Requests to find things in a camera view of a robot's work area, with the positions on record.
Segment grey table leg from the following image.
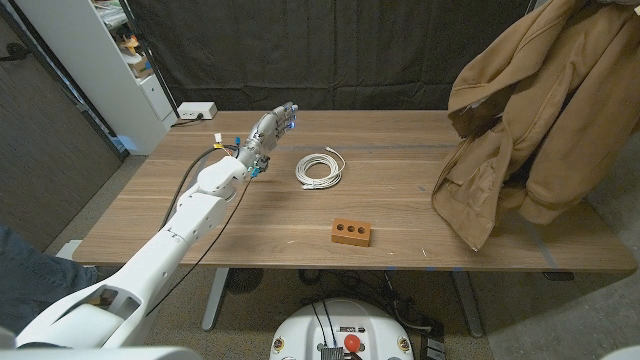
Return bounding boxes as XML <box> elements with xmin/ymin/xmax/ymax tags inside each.
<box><xmin>449</xmin><ymin>269</ymin><xmax>485</xmax><ymax>339</ymax></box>
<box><xmin>201</xmin><ymin>267</ymin><xmax>230</xmax><ymax>332</ymax></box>

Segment white robot torso base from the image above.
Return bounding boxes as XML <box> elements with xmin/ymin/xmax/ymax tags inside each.
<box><xmin>268</xmin><ymin>298</ymin><xmax>415</xmax><ymax>360</ymax></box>

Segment tan jacket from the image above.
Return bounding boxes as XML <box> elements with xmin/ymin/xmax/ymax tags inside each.
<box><xmin>431</xmin><ymin>0</ymin><xmax>640</xmax><ymax>253</ymax></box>

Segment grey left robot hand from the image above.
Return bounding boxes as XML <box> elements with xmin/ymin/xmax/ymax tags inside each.
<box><xmin>238</xmin><ymin>101</ymin><xmax>300</xmax><ymax>169</ymax></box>

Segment white coiled USB cable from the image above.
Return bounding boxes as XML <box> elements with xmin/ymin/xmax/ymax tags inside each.
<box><xmin>294</xmin><ymin>146</ymin><xmax>347</xmax><ymax>191</ymax></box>

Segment brown block with three holes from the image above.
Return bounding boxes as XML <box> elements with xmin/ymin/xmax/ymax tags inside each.
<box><xmin>330</xmin><ymin>217</ymin><xmax>373</xmax><ymax>248</ymax></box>

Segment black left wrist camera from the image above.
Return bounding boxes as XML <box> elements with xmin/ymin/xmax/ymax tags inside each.
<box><xmin>251</xmin><ymin>154</ymin><xmax>271</xmax><ymax>179</ymax></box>

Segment yellow toy on shelf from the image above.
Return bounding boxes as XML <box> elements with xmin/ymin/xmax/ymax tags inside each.
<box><xmin>118</xmin><ymin>34</ymin><xmax>140</xmax><ymax>56</ymax></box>

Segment person leg in jeans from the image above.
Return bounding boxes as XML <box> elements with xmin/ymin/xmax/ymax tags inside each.
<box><xmin>0</xmin><ymin>224</ymin><xmax>100</xmax><ymax>336</ymax></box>

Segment cardboard box on shelf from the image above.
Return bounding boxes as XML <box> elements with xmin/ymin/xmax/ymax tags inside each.
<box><xmin>127</xmin><ymin>54</ymin><xmax>154</xmax><ymax>80</ymax></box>

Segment white shelf cabinet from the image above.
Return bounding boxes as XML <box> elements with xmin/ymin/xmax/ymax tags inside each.
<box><xmin>14</xmin><ymin>0</ymin><xmax>179</xmax><ymax>156</ymax></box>

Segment black backdrop stand pole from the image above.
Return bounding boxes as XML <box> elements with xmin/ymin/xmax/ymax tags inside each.
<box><xmin>117</xmin><ymin>0</ymin><xmax>181</xmax><ymax>120</ymax></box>

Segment black round perforated disc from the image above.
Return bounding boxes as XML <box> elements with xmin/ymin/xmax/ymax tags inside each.
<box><xmin>224</xmin><ymin>268</ymin><xmax>265</xmax><ymax>295</ymax></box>

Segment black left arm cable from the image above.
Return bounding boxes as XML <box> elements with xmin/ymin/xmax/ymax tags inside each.
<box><xmin>159</xmin><ymin>144</ymin><xmax>241</xmax><ymax>231</ymax></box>

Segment white power box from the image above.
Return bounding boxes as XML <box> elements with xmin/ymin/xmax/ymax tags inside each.
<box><xmin>177</xmin><ymin>101</ymin><xmax>219</xmax><ymax>121</ymax></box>

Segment black backdrop curtain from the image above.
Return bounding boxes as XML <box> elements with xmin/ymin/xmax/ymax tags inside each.
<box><xmin>124</xmin><ymin>0</ymin><xmax>539</xmax><ymax>112</ymax></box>

